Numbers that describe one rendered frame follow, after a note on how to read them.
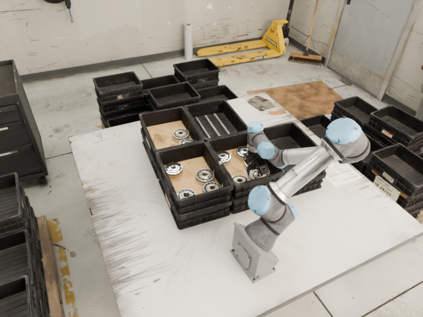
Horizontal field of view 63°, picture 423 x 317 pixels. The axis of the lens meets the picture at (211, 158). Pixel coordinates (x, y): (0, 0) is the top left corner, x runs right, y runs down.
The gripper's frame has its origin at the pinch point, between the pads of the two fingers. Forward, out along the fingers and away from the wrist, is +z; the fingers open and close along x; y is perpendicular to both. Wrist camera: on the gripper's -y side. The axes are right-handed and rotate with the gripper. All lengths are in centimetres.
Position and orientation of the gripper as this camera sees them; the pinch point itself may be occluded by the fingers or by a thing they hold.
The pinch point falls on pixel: (255, 178)
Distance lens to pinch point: 188.2
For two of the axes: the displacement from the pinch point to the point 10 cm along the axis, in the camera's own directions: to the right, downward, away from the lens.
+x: -9.2, 3.0, -2.4
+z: 0.6, 7.3, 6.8
